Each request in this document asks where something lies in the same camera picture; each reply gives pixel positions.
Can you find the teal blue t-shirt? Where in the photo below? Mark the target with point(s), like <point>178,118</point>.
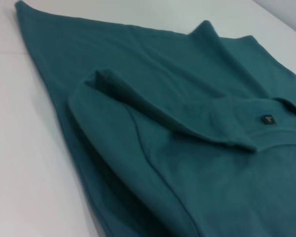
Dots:
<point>187,135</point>

